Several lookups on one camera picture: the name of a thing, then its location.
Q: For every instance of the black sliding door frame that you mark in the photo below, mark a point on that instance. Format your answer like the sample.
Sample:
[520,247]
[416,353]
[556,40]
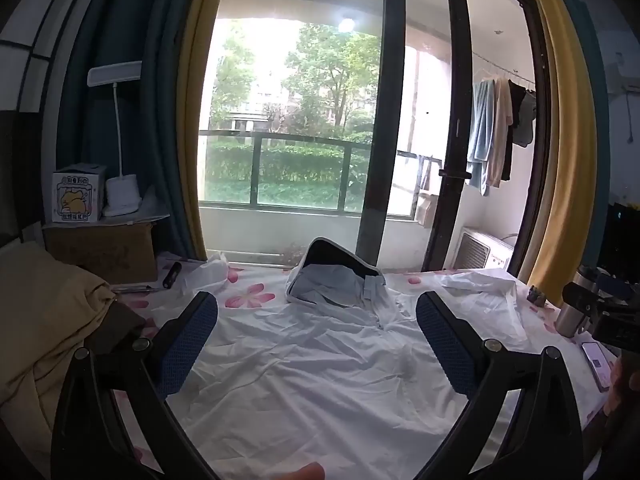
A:
[455,110]
[382,110]

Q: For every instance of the yellow curtain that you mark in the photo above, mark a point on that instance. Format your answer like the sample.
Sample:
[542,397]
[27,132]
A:
[192,85]
[570,135]

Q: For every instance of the white hooded jacket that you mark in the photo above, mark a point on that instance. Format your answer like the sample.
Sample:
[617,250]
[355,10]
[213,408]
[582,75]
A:
[310,360]

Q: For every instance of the white air conditioner unit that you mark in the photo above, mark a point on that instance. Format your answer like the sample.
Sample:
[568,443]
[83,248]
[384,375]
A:
[482,250]

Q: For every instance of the hanging grey garment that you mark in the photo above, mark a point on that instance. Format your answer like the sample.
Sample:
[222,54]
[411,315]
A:
[525,120]

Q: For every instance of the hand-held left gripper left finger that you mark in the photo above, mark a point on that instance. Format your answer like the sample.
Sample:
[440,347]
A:
[191,340]

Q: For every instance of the smartphone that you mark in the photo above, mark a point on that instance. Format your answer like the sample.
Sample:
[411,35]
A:
[597,365]

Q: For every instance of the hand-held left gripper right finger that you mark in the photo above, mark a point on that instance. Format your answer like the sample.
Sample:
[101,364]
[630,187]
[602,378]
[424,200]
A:
[444,342]

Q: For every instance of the balcony drying rack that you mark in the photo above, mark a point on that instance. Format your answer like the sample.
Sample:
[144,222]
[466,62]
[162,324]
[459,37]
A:
[420,160]

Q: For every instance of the stainless steel thermos cup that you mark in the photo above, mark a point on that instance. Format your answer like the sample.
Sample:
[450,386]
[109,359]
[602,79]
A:
[570,310]

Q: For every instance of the pink floral bed sheet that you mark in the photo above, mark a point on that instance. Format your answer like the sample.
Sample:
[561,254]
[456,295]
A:
[250,297]

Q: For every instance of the hanging black garment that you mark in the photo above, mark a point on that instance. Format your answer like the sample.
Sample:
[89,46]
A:
[512,110]

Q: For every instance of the brown cardboard box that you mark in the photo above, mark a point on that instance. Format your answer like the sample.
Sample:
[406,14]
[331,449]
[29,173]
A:
[100,252]

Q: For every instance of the hanging light blue towel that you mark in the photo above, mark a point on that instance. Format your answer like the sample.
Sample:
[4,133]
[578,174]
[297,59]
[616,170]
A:
[480,130]

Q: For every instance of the person's left hand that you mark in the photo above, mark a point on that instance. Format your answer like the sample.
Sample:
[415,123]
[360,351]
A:
[302,472]

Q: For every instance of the black device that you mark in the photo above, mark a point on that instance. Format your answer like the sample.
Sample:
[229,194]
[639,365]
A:
[625,240]

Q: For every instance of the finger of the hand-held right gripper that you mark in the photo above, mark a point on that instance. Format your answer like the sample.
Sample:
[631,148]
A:
[577,297]

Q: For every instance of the balcony cardboard box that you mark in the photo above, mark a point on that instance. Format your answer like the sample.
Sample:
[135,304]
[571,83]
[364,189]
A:
[426,209]

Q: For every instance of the white plastic bag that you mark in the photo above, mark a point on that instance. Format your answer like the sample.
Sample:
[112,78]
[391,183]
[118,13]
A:
[205,272]

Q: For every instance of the printed cartoon tissue box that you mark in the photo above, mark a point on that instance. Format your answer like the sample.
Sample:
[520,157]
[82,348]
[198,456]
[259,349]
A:
[77,195]

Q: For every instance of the hanging beige garment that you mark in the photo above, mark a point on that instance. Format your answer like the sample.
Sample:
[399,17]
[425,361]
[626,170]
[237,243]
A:
[500,130]

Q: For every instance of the beige blanket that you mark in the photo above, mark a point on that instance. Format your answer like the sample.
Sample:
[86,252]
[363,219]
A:
[45,300]

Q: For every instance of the person's right hand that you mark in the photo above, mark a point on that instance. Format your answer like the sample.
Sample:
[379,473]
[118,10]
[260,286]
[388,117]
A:
[627,382]

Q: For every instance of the small dark object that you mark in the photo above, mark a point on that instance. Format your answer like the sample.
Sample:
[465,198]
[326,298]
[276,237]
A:
[537,295]

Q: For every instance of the white desk lamp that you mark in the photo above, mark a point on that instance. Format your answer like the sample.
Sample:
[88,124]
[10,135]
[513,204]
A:
[122,195]

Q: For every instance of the dark blue curtain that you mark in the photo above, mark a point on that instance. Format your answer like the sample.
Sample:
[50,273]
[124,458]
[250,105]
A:
[150,85]

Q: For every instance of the dark balcony railing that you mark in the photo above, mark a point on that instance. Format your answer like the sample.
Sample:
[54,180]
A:
[254,170]

